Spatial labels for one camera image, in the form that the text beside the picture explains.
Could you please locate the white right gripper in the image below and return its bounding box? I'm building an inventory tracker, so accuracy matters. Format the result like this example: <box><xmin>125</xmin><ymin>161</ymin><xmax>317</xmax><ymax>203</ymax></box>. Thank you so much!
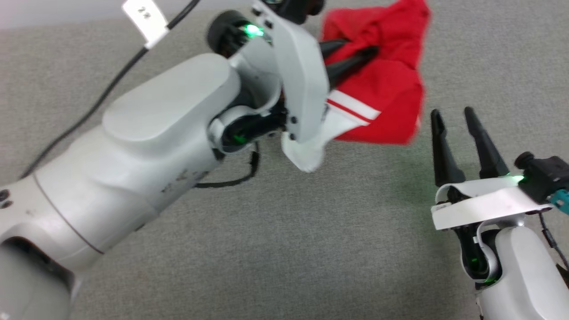
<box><xmin>430</xmin><ymin>106</ymin><xmax>553</xmax><ymax>231</ymax></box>

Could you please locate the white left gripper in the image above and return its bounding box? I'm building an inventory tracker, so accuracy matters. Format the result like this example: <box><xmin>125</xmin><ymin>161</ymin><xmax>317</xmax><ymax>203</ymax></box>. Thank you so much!
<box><xmin>250</xmin><ymin>2</ymin><xmax>380</xmax><ymax>144</ymax></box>

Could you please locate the red garment with white stripes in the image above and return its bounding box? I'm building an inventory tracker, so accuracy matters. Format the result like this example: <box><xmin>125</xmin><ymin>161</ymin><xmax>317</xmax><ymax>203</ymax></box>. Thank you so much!
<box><xmin>281</xmin><ymin>0</ymin><xmax>432</xmax><ymax>174</ymax></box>

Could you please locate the teal connector plug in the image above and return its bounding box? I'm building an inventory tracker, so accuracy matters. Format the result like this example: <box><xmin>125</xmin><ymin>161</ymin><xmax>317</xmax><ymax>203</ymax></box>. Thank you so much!
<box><xmin>549</xmin><ymin>188</ymin><xmax>569</xmax><ymax>210</ymax></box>

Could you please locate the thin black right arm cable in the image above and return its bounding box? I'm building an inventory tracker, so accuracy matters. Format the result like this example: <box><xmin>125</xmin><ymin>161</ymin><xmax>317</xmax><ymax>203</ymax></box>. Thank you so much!
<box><xmin>537</xmin><ymin>212</ymin><xmax>569</xmax><ymax>272</ymax></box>

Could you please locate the short black looped cable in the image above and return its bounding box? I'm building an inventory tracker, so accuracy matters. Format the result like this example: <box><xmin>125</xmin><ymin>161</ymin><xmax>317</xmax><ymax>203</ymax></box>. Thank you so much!
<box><xmin>195</xmin><ymin>141</ymin><xmax>261</xmax><ymax>189</ymax></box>

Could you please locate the white cable label tag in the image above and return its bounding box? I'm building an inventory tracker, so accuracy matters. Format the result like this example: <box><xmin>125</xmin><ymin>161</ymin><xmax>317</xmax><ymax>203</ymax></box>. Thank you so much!
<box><xmin>122</xmin><ymin>0</ymin><xmax>170</xmax><ymax>50</ymax></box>

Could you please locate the long black cable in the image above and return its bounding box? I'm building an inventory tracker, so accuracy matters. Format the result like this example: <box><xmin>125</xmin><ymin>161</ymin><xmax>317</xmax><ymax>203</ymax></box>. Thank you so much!
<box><xmin>19</xmin><ymin>0</ymin><xmax>201</xmax><ymax>180</ymax></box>

